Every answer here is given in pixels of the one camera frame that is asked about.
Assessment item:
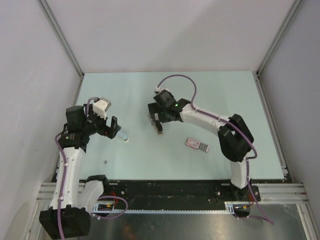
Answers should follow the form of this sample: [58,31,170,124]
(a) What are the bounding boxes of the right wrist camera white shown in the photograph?
[154,86,170,94]

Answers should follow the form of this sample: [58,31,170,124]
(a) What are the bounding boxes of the beige black stapler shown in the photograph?
[154,120,163,135]

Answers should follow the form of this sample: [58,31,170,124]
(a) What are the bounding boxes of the right rear aluminium post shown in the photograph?
[256,0,303,77]

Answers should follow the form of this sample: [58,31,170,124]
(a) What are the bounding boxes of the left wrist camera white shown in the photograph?
[92,97,112,120]

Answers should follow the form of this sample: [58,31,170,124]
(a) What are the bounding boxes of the aluminium post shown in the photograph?
[37,0,84,79]
[256,0,303,77]

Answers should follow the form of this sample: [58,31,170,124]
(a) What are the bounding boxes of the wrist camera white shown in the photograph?
[92,97,112,120]
[154,86,170,94]

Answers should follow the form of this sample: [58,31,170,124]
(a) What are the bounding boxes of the aluminium frame rail front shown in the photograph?
[36,182,307,216]

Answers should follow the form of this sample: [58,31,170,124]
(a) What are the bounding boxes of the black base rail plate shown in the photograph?
[108,180,261,211]

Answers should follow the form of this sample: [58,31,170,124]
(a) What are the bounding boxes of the left rear aluminium post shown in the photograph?
[37,0,84,79]

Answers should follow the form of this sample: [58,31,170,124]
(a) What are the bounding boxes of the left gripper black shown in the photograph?
[82,104,121,139]

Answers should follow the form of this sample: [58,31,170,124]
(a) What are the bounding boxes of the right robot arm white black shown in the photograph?
[147,89,254,201]

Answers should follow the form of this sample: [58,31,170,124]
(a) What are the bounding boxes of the red white staple box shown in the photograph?
[185,137,210,153]

